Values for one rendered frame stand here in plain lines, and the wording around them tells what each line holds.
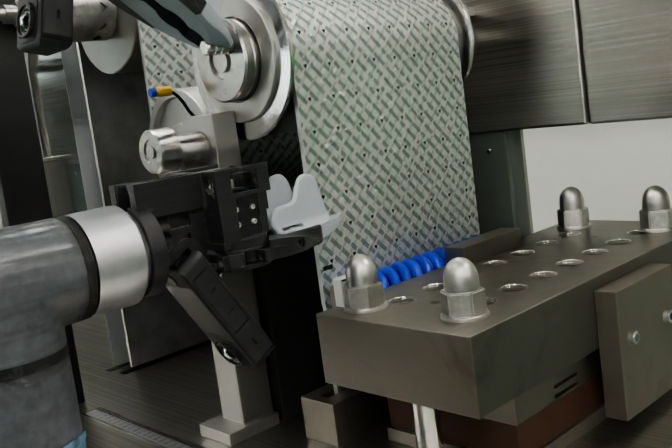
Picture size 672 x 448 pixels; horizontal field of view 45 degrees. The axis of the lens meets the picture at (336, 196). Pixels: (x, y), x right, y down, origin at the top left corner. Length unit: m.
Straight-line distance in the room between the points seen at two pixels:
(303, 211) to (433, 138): 0.21
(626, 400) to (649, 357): 0.05
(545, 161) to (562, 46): 2.82
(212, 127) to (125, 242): 0.20
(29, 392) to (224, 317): 0.16
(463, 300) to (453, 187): 0.28
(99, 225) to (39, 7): 0.16
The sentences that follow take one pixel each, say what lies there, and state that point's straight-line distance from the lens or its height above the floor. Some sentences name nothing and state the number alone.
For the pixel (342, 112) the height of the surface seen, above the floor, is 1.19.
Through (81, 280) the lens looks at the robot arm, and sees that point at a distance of 0.57.
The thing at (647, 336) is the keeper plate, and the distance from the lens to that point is 0.76.
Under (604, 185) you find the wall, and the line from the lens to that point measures 3.61.
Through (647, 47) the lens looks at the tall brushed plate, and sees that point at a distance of 0.88.
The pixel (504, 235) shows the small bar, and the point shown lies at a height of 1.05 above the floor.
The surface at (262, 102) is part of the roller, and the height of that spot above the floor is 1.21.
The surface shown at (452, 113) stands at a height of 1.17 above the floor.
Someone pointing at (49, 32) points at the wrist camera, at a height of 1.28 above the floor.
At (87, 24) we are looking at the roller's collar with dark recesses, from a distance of 0.95.
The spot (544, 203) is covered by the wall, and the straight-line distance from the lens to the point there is 3.77.
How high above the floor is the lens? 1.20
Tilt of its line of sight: 7 degrees down
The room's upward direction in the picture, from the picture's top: 8 degrees counter-clockwise
